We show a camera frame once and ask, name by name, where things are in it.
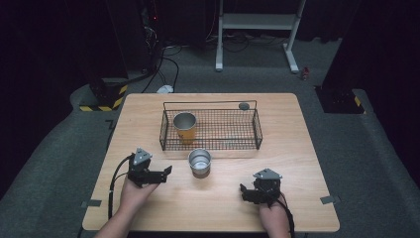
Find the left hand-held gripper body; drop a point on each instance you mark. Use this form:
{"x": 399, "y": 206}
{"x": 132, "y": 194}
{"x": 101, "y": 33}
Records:
{"x": 142, "y": 172}

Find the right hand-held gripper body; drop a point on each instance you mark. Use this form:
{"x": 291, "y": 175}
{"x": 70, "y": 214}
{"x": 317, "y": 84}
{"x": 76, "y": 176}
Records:
{"x": 266, "y": 188}

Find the person's left hand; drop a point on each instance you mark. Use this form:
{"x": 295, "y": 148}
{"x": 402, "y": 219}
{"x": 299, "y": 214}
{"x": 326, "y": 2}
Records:
{"x": 135, "y": 196}

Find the person's right hand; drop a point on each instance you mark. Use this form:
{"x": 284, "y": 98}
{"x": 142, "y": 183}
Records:
{"x": 273, "y": 214}

